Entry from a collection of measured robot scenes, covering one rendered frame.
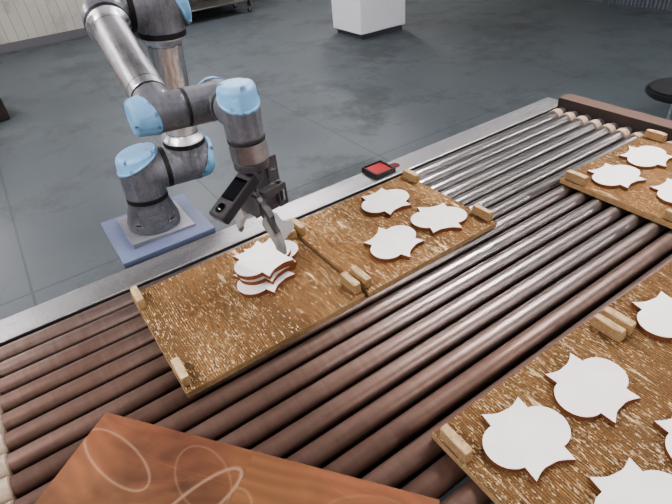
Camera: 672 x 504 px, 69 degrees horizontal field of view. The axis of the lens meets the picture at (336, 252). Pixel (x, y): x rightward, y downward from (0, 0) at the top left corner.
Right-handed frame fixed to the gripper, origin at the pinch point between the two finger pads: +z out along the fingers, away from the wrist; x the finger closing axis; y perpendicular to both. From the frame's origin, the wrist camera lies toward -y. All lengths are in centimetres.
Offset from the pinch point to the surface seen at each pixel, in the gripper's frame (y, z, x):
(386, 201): 39.7, 7.2, -4.9
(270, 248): 3.4, 3.6, 1.3
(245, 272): -5.9, 3.6, -0.8
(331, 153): 196, 102, 168
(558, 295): 34, 10, -55
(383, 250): 21.7, 7.2, -17.6
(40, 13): 255, 60, 819
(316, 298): 0.8, 8.4, -15.4
